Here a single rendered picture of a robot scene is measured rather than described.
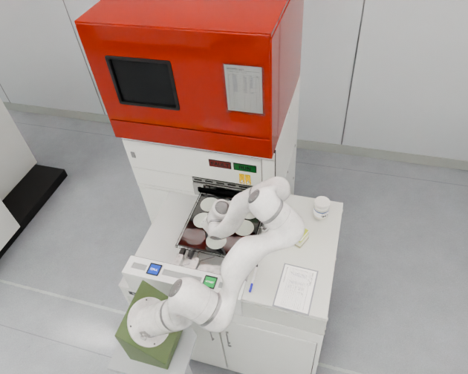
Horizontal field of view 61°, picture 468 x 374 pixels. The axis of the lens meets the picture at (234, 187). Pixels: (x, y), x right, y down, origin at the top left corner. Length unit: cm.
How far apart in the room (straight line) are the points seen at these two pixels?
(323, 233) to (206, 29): 101
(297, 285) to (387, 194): 190
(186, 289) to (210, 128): 79
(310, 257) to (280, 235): 51
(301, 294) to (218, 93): 89
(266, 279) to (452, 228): 196
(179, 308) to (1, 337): 201
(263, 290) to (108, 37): 120
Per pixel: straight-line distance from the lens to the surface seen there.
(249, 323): 187
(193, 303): 131
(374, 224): 324
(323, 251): 183
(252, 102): 166
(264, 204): 125
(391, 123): 354
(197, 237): 197
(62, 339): 297
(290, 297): 169
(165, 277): 180
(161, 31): 164
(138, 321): 165
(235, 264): 130
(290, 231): 131
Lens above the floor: 245
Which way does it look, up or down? 46 degrees down
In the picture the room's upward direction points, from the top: 6 degrees counter-clockwise
